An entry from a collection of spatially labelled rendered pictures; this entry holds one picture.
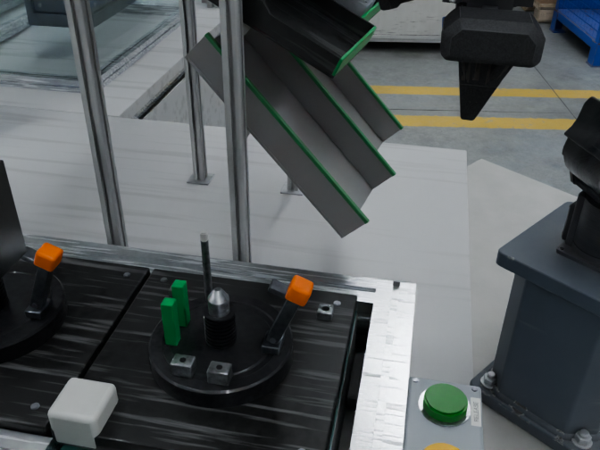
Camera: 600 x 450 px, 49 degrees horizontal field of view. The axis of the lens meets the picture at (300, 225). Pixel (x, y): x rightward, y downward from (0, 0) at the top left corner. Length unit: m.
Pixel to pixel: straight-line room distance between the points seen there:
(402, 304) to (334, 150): 0.24
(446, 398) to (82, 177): 0.82
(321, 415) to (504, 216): 0.62
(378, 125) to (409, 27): 3.63
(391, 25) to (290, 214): 3.61
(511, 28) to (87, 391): 0.45
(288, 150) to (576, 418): 0.42
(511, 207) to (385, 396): 0.59
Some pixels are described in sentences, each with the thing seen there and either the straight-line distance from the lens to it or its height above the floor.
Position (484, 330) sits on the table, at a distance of 0.89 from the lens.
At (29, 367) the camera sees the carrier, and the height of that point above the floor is 0.97.
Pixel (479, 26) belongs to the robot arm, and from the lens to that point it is 0.43.
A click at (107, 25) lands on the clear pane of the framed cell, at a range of 1.69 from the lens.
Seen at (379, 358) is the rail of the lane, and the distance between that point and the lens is 0.68.
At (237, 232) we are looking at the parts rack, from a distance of 0.82.
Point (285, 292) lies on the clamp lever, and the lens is 0.59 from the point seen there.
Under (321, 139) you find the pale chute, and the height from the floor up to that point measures 1.06.
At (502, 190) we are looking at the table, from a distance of 1.21.
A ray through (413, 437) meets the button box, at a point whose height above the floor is 0.96.
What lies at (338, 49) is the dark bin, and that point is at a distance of 0.77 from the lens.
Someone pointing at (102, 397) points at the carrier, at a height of 0.99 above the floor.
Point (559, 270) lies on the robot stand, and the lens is 0.67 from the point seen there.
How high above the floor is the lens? 1.43
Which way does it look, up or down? 33 degrees down
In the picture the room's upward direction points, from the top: 1 degrees clockwise
